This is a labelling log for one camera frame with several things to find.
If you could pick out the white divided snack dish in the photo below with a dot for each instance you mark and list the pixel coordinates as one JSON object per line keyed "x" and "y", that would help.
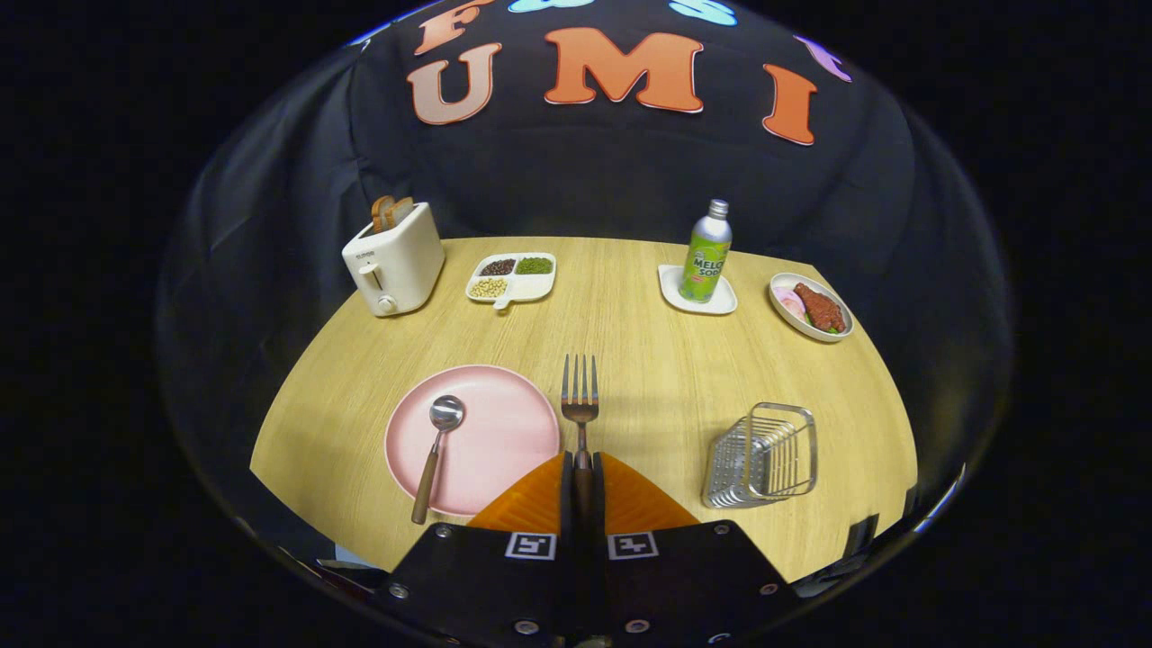
{"x": 533, "y": 286}

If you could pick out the black backdrop cloth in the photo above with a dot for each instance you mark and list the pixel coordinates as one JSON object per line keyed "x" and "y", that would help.
{"x": 576, "y": 180}

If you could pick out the white square coaster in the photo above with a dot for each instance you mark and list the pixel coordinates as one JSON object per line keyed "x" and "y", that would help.
{"x": 670, "y": 283}

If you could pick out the pink round plate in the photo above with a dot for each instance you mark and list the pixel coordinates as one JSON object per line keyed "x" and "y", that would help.
{"x": 504, "y": 432}

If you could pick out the cream white toaster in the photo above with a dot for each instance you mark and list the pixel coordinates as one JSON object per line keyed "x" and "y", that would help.
{"x": 400, "y": 265}

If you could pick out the green mung beans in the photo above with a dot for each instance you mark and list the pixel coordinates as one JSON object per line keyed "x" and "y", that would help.
{"x": 535, "y": 265}

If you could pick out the green drink bottle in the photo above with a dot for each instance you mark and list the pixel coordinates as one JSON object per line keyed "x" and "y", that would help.
{"x": 705, "y": 261}

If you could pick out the pale yellow beans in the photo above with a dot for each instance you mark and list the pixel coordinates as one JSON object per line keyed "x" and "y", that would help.
{"x": 489, "y": 288}

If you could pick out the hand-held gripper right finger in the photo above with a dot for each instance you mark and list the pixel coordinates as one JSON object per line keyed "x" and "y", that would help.
{"x": 684, "y": 585}

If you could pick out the red meat piece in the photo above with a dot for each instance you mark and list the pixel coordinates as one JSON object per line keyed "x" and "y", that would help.
{"x": 821, "y": 308}

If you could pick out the dark brown beans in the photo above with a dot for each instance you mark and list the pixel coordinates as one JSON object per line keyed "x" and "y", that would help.
{"x": 498, "y": 267}

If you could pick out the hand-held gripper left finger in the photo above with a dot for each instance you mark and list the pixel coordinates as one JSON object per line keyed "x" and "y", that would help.
{"x": 486, "y": 585}

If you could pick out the toasted bread slice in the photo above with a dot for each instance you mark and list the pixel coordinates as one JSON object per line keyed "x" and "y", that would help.
{"x": 401, "y": 211}
{"x": 382, "y": 211}

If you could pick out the pink ham slice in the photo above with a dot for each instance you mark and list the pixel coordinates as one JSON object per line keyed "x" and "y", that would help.
{"x": 791, "y": 302}

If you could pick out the white round food bowl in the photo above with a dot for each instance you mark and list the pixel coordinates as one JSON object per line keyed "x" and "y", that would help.
{"x": 810, "y": 331}

